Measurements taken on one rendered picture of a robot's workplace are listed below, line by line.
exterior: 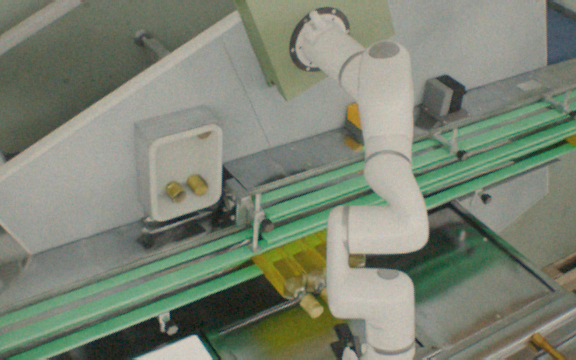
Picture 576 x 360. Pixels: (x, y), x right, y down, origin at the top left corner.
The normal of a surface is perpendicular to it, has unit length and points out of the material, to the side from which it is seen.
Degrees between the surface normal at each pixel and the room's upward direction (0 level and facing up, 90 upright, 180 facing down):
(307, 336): 90
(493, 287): 90
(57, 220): 0
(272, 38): 4
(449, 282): 91
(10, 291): 90
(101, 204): 0
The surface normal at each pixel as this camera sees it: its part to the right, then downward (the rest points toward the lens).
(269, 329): 0.08, -0.80
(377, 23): 0.48, 0.56
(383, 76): -0.14, -0.68
